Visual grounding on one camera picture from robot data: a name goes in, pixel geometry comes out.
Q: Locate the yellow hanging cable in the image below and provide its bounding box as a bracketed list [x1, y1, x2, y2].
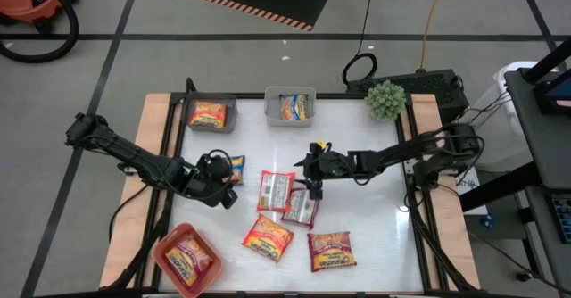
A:
[418, 0, 448, 72]

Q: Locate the desk monitor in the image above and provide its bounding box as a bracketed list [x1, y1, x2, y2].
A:
[533, 68, 571, 116]

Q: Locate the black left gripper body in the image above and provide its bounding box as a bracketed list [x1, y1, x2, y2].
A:
[185, 150, 241, 210]

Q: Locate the dark grey plastic bin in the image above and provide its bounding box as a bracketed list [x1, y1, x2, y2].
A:
[184, 93, 239, 135]

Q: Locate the black keyboard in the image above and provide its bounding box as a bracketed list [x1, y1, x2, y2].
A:
[549, 193, 571, 245]

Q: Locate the dark grey desk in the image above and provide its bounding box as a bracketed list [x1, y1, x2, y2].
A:
[459, 37, 571, 298]

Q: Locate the black hanging cable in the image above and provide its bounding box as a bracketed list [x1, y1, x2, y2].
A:
[341, 0, 378, 86]

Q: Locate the light grey plastic bin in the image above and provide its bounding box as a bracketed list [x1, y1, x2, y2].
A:
[263, 86, 317, 128]

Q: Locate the white paper sheet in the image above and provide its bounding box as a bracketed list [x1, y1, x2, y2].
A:
[453, 177, 482, 217]

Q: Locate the plywood side board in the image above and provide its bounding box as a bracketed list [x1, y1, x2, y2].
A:
[98, 93, 179, 289]
[401, 93, 482, 290]

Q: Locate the red Maruchan ramen pack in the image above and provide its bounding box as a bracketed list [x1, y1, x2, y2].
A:
[280, 187, 321, 230]
[164, 237, 214, 288]
[306, 230, 358, 273]

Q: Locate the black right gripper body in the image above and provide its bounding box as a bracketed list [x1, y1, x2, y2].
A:
[307, 148, 358, 200]

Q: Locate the black table frame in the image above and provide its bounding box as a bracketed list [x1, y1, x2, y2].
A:
[104, 78, 481, 298]

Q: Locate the green artificial plant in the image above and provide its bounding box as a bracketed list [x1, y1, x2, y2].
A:
[364, 79, 408, 121]

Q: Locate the salmon plastic basket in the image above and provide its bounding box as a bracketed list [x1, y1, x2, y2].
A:
[153, 222, 223, 298]

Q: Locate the blue Maruchan ramen pack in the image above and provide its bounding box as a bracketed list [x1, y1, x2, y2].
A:
[278, 93, 310, 121]
[229, 154, 247, 186]

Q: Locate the red vacuum cleaner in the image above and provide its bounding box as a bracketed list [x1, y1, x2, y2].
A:
[0, 0, 80, 64]

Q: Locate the black equipment box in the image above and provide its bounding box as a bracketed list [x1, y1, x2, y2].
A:
[346, 68, 470, 125]

